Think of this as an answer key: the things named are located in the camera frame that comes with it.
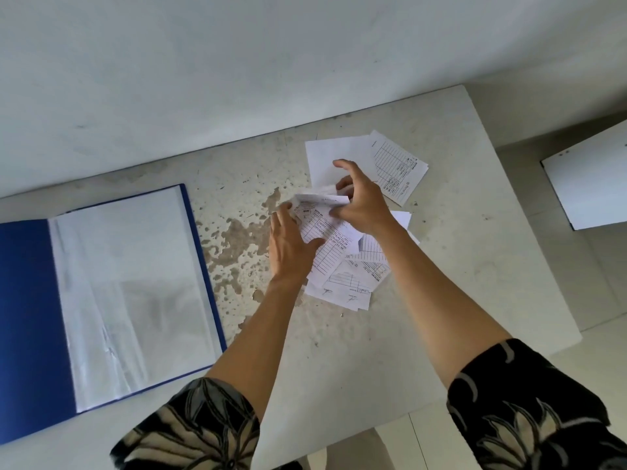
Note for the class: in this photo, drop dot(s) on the black floral shirt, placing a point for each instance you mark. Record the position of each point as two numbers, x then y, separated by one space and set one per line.
519 416

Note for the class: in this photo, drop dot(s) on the white side table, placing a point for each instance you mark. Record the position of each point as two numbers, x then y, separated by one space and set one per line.
588 185

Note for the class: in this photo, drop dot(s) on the person's right hand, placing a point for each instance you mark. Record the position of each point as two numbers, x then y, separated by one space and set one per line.
365 205

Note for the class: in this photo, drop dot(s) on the clear plastic sleeve pages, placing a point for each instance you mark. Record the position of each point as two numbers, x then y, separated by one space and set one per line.
132 298

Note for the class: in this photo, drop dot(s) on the white paper slip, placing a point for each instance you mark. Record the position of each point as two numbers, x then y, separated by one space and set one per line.
404 221

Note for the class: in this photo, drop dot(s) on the person's right fingers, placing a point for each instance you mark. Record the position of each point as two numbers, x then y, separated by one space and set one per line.
345 167

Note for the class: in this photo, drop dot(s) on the person's left hand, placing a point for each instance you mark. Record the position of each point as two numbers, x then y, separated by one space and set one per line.
289 249

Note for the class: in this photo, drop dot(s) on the signed paper form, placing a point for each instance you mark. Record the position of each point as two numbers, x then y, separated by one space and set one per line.
338 296

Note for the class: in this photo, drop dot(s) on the person's right forearm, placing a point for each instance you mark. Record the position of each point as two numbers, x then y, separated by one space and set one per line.
441 308

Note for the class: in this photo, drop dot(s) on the blue display folder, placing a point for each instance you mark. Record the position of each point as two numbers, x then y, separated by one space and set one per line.
29 327

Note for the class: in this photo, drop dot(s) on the person's left forearm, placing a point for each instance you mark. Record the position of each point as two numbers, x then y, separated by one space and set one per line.
259 342

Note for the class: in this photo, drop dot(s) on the printed paper form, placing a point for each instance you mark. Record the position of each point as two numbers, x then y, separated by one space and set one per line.
360 274
399 171
321 230

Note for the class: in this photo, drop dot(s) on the blank white paper sheet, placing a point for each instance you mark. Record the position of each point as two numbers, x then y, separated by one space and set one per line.
328 156

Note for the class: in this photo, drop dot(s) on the person's left thumb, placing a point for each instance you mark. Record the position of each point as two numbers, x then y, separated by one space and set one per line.
314 245

